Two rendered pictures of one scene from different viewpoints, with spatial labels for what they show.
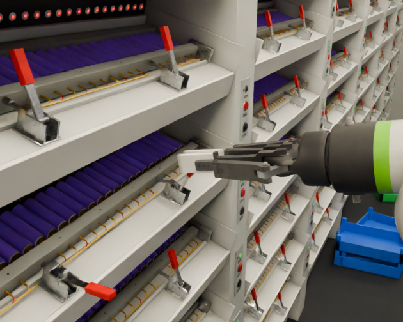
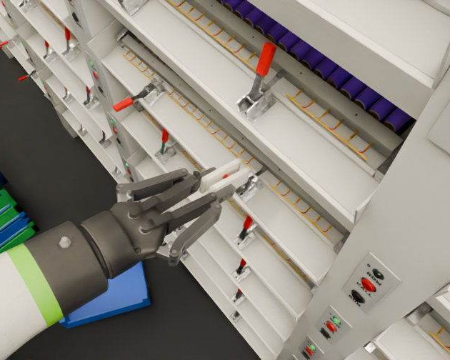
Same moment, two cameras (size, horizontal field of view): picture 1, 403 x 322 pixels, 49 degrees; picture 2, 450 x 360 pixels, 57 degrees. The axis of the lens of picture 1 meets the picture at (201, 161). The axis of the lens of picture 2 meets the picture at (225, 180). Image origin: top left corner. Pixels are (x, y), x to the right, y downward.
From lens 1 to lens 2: 0.85 m
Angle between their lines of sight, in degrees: 83
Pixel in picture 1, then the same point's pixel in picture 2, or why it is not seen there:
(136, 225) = (208, 146)
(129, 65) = (254, 48)
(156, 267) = not seen: hidden behind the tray
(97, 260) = (173, 116)
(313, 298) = not seen: outside the picture
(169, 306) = (228, 228)
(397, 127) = (1, 261)
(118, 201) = (221, 124)
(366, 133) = (33, 241)
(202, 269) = (270, 273)
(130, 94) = (216, 61)
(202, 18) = not seen: hidden behind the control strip
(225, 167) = (168, 176)
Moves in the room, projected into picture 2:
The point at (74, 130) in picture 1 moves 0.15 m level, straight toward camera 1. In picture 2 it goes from (143, 22) to (41, 16)
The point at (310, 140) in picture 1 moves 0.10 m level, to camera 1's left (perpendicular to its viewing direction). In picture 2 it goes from (98, 217) to (141, 151)
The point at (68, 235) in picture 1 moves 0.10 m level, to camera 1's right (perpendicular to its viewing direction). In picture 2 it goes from (182, 89) to (156, 130)
